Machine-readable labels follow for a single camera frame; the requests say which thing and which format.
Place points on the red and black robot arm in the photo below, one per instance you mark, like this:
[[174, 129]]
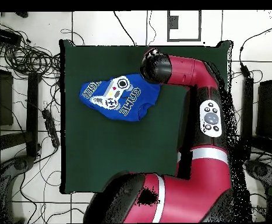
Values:
[[196, 182]]

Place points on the dark monitor panel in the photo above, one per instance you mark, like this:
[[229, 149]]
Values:
[[270, 109], [4, 98]]

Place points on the black power strip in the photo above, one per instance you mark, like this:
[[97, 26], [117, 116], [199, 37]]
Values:
[[49, 128]]

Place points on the blue printed shirt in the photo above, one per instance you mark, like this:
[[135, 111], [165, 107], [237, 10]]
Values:
[[126, 102]]

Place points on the black stand beam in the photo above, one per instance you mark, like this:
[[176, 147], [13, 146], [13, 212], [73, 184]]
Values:
[[32, 105], [247, 105]]

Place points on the dark green tablecloth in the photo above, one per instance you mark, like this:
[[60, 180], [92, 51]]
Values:
[[103, 151]]

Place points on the black electronics box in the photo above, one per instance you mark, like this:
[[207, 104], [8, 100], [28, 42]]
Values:
[[5, 36]]

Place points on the grey rectangular frame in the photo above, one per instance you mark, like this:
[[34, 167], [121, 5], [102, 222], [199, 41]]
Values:
[[168, 35]]

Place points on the grey chair base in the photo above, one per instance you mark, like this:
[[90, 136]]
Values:
[[263, 171], [21, 163]]

